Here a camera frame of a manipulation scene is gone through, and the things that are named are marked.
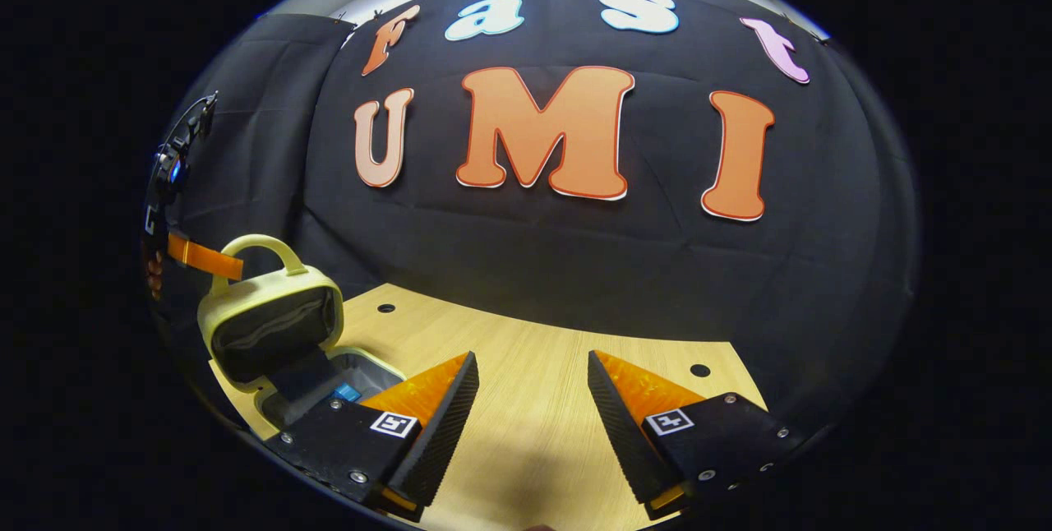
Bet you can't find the black backdrop cloth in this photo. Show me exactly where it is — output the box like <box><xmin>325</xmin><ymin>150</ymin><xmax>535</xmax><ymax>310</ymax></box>
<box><xmin>144</xmin><ymin>0</ymin><xmax>921</xmax><ymax>433</ymax></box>

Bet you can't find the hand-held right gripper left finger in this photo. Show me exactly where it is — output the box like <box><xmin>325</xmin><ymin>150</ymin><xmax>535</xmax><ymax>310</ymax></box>
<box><xmin>265</xmin><ymin>350</ymin><xmax>480</xmax><ymax>522</ymax></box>

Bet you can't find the cream yellow suitcase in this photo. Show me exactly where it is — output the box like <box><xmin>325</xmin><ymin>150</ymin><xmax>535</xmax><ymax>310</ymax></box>
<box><xmin>197</xmin><ymin>233</ymin><xmax>408</xmax><ymax>433</ymax></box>

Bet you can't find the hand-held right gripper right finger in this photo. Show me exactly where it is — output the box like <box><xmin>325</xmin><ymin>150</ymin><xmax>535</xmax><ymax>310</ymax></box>
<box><xmin>588</xmin><ymin>350</ymin><xmax>806</xmax><ymax>520</ymax></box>

